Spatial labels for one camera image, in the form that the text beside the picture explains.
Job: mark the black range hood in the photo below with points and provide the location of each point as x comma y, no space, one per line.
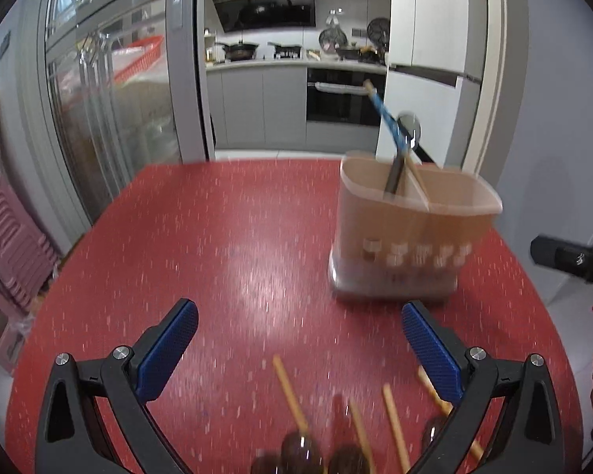
264,10

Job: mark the glass sliding door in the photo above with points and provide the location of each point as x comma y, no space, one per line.
128,133

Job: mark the dark translucent plastic spoon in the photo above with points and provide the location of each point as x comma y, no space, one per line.
348,461
266,465
432,432

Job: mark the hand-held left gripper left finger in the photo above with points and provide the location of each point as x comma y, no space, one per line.
173,350

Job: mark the blue patterned chopstick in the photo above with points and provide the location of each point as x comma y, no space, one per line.
386,118

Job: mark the black wok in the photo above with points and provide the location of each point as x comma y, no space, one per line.
239,50

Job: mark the metal spoon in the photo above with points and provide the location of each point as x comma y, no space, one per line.
299,454
409,126

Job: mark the beige plastic utensil holder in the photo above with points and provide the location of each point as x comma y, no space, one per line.
375,227

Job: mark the round black mesh utensil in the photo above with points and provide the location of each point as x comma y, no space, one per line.
378,29
332,39

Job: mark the white refrigerator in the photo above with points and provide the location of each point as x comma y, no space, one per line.
435,24

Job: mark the black built-in oven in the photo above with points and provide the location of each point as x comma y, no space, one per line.
341,103

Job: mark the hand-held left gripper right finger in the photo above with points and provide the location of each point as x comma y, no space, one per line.
432,350

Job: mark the wooden chopstick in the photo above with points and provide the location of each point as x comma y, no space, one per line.
415,175
432,390
360,434
395,424
289,392

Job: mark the black pan with food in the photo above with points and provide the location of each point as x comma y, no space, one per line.
356,53

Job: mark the grey kitchen cabinet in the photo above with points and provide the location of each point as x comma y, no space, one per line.
247,108

